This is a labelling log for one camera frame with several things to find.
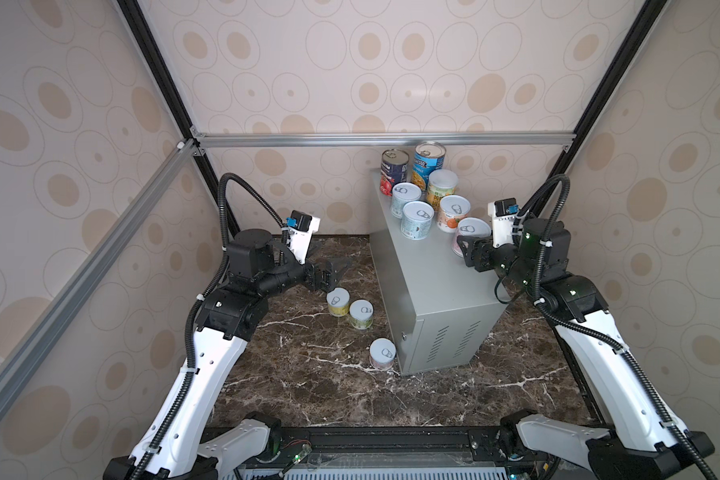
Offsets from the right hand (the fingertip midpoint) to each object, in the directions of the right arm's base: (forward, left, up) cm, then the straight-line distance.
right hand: (474, 234), depth 67 cm
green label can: (-1, +27, -33) cm, 42 cm away
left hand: (-7, +30, +3) cm, 31 cm away
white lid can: (+3, +34, -32) cm, 47 cm away
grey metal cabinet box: (-17, +10, -5) cm, 20 cm away
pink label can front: (-14, +21, -32) cm, 41 cm away
